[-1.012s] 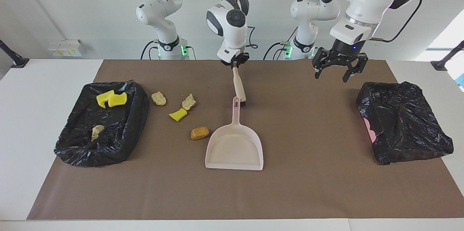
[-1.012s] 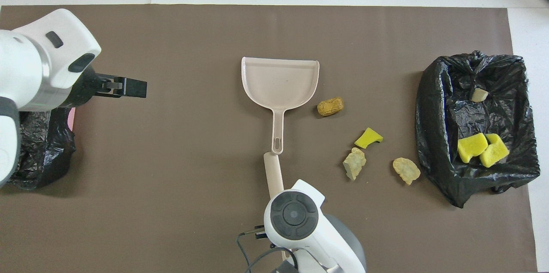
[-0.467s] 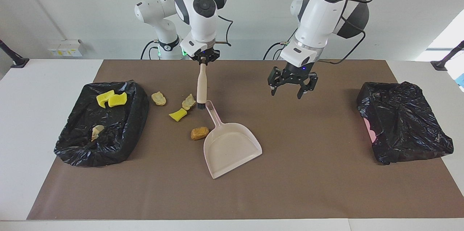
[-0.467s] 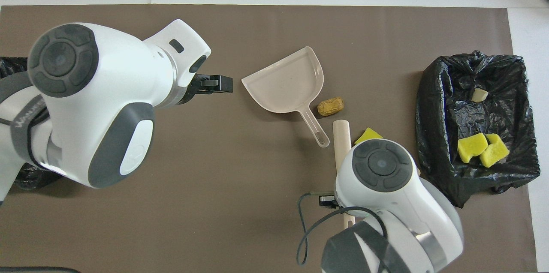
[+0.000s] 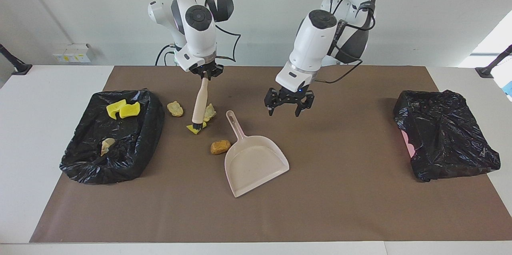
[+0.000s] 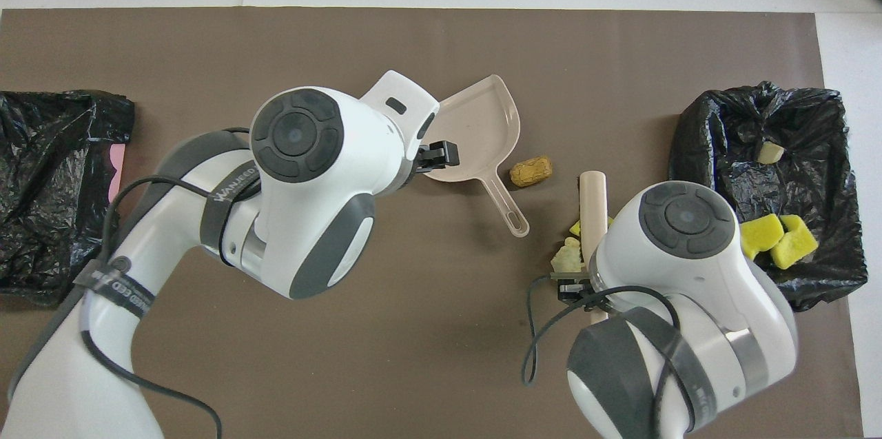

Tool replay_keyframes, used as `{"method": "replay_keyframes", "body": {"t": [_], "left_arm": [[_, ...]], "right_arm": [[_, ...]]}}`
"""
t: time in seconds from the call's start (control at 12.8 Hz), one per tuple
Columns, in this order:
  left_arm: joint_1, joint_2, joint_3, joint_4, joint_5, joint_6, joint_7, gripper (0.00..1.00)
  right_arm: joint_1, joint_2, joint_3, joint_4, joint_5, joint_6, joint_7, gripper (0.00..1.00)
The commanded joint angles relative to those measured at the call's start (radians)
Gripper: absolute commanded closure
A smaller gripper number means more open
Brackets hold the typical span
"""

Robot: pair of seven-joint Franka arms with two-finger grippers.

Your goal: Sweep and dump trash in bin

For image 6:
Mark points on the green and yellow sponge piece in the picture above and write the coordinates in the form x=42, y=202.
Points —
x=761, y=236
x=798, y=244

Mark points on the beige hand brush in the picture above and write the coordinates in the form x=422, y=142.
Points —
x=592, y=205

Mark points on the beige plastic dustpan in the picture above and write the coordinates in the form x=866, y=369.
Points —
x=475, y=129

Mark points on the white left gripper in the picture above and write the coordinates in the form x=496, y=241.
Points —
x=403, y=98

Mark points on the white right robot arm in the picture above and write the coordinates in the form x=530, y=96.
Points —
x=689, y=287

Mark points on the pale sponge chunk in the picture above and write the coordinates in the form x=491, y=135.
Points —
x=770, y=152
x=566, y=260

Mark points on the brown sponge chunk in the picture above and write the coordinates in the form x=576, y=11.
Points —
x=530, y=171

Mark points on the black bag lined pink bin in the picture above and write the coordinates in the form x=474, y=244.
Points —
x=41, y=129

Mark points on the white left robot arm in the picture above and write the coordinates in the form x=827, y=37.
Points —
x=303, y=184

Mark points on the brown table mat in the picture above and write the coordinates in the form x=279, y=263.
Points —
x=482, y=356

